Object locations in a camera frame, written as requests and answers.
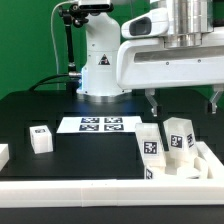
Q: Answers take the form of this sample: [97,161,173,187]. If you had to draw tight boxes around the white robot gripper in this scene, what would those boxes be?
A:
[116,36,224,117]

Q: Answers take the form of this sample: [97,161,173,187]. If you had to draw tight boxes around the white round stool seat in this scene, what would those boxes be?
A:
[143,156,210,180]

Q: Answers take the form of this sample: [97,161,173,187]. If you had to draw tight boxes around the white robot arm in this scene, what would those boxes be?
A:
[77,0,224,114]

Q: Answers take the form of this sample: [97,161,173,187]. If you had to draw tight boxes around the white marker paper sheet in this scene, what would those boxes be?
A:
[57,116,142,134]

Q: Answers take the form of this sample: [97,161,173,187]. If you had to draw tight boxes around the white U-shaped fence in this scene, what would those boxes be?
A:
[0,142,224,208]

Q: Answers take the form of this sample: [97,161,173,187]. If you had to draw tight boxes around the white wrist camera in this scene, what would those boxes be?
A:
[121,8,169,39]

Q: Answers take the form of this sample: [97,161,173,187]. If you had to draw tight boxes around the white overhead camera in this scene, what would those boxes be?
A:
[78,0,113,12]

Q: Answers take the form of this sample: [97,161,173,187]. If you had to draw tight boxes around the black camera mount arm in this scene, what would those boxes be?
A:
[59,3,88,75]

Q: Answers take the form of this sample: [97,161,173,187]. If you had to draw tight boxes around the black cables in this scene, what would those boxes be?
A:
[28,73,83,92]

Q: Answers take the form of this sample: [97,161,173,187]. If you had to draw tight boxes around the white cable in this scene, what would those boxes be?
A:
[50,0,78,91]

